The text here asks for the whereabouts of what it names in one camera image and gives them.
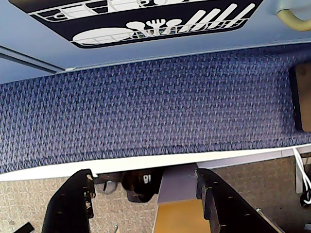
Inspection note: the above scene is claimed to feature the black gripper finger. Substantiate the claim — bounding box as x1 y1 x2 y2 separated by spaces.
196 167 285 233
41 168 95 233

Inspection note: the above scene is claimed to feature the black table clamp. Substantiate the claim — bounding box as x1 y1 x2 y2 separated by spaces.
120 169 161 203

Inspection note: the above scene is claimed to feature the brown board with black edge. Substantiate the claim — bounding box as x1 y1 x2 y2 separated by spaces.
288 62 311 133

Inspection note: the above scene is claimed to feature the blue dishwasher door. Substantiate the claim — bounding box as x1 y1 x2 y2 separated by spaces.
0 0 311 72

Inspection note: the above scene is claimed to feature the blue wooden toy kitchen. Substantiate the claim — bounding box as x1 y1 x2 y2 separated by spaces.
0 0 311 84

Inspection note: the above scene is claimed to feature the black dishwasher rack decal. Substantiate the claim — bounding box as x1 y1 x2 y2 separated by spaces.
8 0 265 50

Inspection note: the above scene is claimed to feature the gray and wood post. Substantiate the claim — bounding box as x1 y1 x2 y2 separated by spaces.
154 164 204 233

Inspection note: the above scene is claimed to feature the white cable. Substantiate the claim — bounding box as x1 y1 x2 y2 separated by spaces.
293 147 311 207

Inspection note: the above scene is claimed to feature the gold dishwasher door handle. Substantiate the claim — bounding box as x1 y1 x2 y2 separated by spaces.
277 9 311 32

